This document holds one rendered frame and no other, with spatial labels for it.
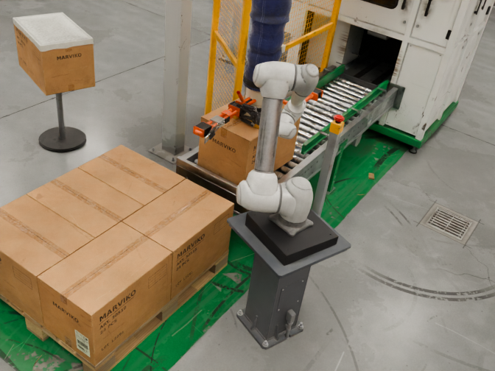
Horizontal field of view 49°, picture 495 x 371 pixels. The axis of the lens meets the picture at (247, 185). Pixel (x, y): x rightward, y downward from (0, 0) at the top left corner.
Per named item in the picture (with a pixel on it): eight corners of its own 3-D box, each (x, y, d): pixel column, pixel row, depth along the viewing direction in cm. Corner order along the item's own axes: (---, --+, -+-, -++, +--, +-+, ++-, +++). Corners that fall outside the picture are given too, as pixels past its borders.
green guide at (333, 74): (334, 69, 539) (336, 60, 534) (343, 73, 535) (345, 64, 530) (241, 126, 426) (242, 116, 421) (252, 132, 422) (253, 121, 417)
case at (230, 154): (249, 137, 417) (255, 89, 394) (292, 158, 400) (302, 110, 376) (197, 167, 376) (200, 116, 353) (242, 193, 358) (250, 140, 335)
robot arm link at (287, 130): (268, 135, 330) (279, 121, 335) (290, 145, 324) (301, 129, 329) (266, 124, 321) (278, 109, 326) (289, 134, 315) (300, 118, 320)
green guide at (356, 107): (384, 87, 518) (386, 79, 512) (394, 91, 513) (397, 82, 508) (300, 153, 405) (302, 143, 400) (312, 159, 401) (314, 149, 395)
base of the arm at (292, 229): (318, 222, 299) (321, 215, 296) (291, 237, 286) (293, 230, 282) (295, 204, 309) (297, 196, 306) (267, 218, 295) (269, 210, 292)
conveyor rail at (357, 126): (388, 104, 523) (393, 87, 512) (392, 107, 521) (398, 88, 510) (253, 219, 360) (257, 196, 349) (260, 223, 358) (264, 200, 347)
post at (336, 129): (308, 232, 419) (335, 118, 361) (316, 237, 416) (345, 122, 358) (303, 237, 414) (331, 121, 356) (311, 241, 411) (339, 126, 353)
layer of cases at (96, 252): (121, 189, 413) (121, 144, 389) (228, 249, 372) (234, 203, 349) (-23, 276, 328) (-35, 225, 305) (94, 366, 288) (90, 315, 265)
